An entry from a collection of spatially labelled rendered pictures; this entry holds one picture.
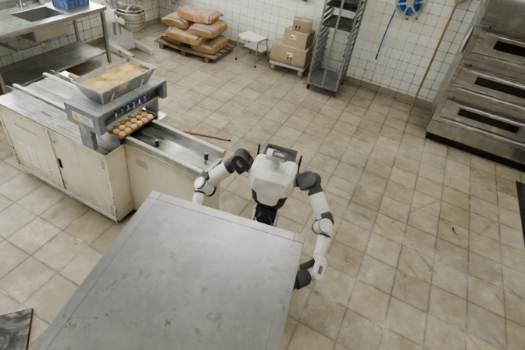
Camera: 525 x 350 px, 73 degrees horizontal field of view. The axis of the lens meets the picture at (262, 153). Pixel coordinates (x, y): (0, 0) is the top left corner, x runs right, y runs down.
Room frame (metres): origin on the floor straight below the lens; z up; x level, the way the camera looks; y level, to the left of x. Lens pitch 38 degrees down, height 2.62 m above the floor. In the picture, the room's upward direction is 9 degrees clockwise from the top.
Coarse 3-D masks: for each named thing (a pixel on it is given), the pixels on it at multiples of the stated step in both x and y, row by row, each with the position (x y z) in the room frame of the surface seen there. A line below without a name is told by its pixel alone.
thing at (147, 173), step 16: (160, 144) 2.19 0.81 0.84; (176, 144) 2.22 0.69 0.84; (128, 160) 2.12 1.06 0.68; (144, 160) 2.05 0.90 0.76; (160, 160) 1.99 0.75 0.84; (192, 160) 2.05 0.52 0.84; (208, 160) 2.08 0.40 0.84; (144, 176) 2.06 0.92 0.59; (160, 176) 2.00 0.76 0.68; (176, 176) 1.94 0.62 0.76; (192, 176) 1.89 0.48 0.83; (144, 192) 2.07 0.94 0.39; (160, 192) 2.00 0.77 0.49; (176, 192) 1.94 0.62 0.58; (192, 192) 1.88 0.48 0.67
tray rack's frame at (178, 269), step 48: (144, 240) 0.57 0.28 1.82; (192, 240) 0.60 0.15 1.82; (240, 240) 0.62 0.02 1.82; (288, 240) 0.65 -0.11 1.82; (96, 288) 0.42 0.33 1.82; (144, 288) 0.44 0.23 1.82; (192, 288) 0.46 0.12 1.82; (240, 288) 0.48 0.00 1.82; (288, 288) 0.50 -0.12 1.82; (48, 336) 0.31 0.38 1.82; (96, 336) 0.32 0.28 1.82; (144, 336) 0.33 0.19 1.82; (192, 336) 0.35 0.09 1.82; (240, 336) 0.37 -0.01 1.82
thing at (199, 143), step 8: (48, 80) 2.86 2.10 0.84; (56, 80) 2.82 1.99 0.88; (64, 80) 2.81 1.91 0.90; (72, 88) 2.74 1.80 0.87; (152, 120) 2.40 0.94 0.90; (160, 128) 2.37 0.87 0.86; (168, 128) 2.33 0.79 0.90; (176, 136) 2.31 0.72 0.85; (184, 136) 2.27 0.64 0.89; (192, 136) 2.27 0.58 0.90; (192, 144) 2.24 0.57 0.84; (200, 144) 2.22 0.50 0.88; (208, 144) 2.21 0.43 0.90; (216, 152) 2.16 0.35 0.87; (224, 152) 2.14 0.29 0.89
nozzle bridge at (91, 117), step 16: (160, 80) 2.59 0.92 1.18; (80, 96) 2.17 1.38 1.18; (128, 96) 2.27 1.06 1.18; (160, 96) 2.58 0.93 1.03; (80, 112) 2.01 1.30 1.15; (96, 112) 2.00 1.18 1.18; (112, 112) 2.17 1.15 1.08; (128, 112) 2.25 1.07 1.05; (80, 128) 2.03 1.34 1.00; (96, 128) 1.96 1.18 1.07; (96, 144) 2.02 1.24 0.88
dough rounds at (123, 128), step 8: (136, 112) 2.46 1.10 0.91; (144, 112) 2.46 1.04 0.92; (128, 120) 2.34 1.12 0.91; (136, 120) 2.34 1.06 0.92; (144, 120) 2.36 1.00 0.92; (112, 128) 2.19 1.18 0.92; (120, 128) 2.21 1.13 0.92; (128, 128) 2.22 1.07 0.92; (136, 128) 2.26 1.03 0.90; (120, 136) 2.13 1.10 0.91
